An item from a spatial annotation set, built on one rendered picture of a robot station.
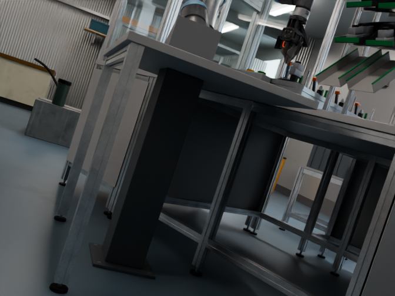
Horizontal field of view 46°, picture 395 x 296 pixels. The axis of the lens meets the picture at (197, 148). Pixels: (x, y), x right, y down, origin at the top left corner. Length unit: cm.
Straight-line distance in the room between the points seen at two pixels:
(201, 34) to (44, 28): 944
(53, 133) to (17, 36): 624
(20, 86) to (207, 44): 702
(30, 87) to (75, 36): 282
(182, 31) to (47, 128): 347
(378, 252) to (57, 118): 405
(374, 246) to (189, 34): 105
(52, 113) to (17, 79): 363
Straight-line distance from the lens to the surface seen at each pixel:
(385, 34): 210
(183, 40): 193
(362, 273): 176
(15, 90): 880
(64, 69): 1121
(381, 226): 174
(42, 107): 522
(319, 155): 431
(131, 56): 151
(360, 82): 211
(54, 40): 1124
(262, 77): 213
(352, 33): 217
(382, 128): 177
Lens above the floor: 64
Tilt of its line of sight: 2 degrees down
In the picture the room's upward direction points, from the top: 18 degrees clockwise
